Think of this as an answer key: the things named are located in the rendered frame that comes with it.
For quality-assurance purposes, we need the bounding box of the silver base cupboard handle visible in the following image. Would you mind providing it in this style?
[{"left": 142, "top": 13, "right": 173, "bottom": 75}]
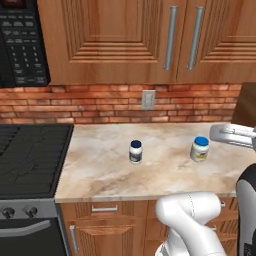
[{"left": 68, "top": 224, "right": 81, "bottom": 254}]

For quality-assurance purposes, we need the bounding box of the black and steel oven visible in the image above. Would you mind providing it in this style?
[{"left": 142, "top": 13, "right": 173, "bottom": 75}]
[{"left": 0, "top": 198, "right": 72, "bottom": 256}]

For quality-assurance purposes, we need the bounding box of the dark brown side panel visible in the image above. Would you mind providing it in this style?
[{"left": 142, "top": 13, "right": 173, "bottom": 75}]
[{"left": 231, "top": 82, "right": 256, "bottom": 128}]

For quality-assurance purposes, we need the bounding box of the wooden base cupboard door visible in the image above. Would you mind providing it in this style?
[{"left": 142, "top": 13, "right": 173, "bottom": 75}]
[{"left": 65, "top": 218, "right": 148, "bottom": 256}]

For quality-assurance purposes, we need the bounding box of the wide wooden cupboard door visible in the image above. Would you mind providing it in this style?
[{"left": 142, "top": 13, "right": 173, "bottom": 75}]
[{"left": 36, "top": 0, "right": 183, "bottom": 85}]

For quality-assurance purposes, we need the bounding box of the black microwave oven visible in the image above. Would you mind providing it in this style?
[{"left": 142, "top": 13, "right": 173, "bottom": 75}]
[{"left": 0, "top": 0, "right": 52, "bottom": 89}]

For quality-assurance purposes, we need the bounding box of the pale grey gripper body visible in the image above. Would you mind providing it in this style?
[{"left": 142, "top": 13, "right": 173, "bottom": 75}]
[{"left": 208, "top": 123, "right": 256, "bottom": 151}]

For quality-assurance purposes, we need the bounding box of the grey wall outlet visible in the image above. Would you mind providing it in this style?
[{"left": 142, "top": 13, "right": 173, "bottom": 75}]
[{"left": 140, "top": 89, "right": 157, "bottom": 111}]

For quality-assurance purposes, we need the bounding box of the black oven knob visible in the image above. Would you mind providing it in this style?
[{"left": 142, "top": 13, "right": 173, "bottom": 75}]
[
  {"left": 24, "top": 205, "right": 39, "bottom": 219},
  {"left": 1, "top": 206, "right": 16, "bottom": 220}
]

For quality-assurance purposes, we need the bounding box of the black hob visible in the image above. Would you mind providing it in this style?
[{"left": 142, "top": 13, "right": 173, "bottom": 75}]
[{"left": 0, "top": 123, "right": 75, "bottom": 201}]

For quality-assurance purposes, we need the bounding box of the silver oven door handle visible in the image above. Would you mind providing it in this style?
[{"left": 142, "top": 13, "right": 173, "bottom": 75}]
[{"left": 0, "top": 219, "right": 52, "bottom": 238}]

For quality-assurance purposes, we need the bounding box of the narrow wooden cupboard door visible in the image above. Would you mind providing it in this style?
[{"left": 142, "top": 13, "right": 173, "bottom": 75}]
[{"left": 176, "top": 0, "right": 256, "bottom": 84}]

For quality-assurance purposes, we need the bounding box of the silver cupboard bar handle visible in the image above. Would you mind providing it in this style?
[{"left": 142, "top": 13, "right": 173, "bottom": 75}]
[
  {"left": 186, "top": 5, "right": 205, "bottom": 71},
  {"left": 163, "top": 5, "right": 179, "bottom": 71}
]

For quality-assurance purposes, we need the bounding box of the mayonnaise jar bright blue lid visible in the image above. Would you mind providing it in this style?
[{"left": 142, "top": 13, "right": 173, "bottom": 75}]
[{"left": 189, "top": 135, "right": 211, "bottom": 164}]

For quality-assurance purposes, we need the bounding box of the mayonnaise jar dark blue lid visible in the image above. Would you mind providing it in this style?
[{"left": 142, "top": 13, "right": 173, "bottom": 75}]
[{"left": 128, "top": 139, "right": 144, "bottom": 165}]

